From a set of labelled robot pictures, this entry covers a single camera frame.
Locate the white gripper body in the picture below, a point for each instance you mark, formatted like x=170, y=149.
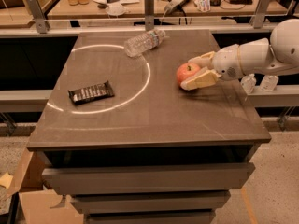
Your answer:
x=226, y=62

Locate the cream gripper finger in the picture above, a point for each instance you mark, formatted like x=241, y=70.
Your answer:
x=203, y=78
x=204, y=60

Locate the red apple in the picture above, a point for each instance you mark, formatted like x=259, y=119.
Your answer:
x=186, y=70

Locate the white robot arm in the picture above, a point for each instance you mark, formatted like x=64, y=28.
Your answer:
x=276, y=56

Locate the black rxbar chocolate wrapper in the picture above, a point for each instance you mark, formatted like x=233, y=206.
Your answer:
x=91, y=93

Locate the small bottle left on ledge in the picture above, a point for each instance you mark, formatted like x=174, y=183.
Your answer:
x=248, y=83

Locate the small bottle on ledge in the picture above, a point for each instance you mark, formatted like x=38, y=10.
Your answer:
x=269, y=83
x=248, y=83

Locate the small bottle right on ledge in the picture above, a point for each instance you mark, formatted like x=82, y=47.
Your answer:
x=269, y=83

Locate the white patterned cup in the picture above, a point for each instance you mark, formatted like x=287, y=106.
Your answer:
x=202, y=5

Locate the clear plastic water bottle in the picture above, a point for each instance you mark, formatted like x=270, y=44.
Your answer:
x=139, y=44

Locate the grey power strip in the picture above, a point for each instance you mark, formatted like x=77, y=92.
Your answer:
x=173, y=5

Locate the white bowl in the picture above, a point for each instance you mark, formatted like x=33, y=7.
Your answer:
x=115, y=10

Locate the grey drawer cabinet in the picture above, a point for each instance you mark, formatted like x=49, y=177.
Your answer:
x=153, y=153

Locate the cardboard box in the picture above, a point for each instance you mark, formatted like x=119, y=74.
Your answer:
x=39, y=202

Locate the metal bracket right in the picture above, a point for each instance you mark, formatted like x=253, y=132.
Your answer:
x=258, y=17

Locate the metal bracket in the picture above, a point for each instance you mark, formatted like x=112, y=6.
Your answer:
x=38, y=15
x=149, y=14
x=258, y=17

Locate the metal bracket middle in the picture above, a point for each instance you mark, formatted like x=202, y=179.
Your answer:
x=149, y=14

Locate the metal bracket left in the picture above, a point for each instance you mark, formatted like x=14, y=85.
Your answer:
x=38, y=15

